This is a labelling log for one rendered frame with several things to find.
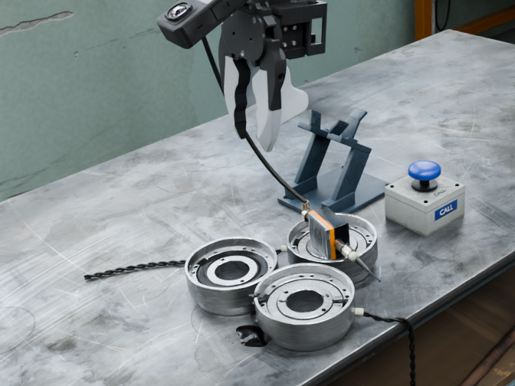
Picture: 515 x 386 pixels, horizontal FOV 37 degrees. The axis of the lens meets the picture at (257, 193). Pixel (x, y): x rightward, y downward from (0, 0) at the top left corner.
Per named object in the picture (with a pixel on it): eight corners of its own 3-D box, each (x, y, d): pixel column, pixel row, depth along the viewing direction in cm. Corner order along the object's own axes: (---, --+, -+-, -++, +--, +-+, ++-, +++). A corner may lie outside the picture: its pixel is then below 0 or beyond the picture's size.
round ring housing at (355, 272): (383, 243, 94) (382, 214, 92) (371, 295, 85) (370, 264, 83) (299, 238, 97) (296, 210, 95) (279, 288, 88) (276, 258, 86)
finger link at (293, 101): (319, 145, 82) (313, 58, 79) (274, 158, 79) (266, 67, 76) (300, 142, 84) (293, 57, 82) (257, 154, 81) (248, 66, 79)
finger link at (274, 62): (290, 109, 77) (283, 20, 75) (278, 112, 76) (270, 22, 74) (263, 106, 81) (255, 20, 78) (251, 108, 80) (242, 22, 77)
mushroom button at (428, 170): (425, 211, 95) (425, 175, 92) (401, 200, 98) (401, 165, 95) (447, 199, 97) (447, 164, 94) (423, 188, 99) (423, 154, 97)
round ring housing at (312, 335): (247, 351, 79) (243, 320, 77) (269, 290, 88) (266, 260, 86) (349, 359, 77) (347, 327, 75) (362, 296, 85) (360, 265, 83)
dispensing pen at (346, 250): (391, 292, 81) (316, 222, 94) (391, 259, 78) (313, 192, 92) (374, 299, 80) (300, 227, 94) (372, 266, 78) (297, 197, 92)
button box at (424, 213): (426, 238, 94) (426, 203, 92) (385, 217, 99) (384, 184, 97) (470, 213, 98) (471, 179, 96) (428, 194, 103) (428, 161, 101)
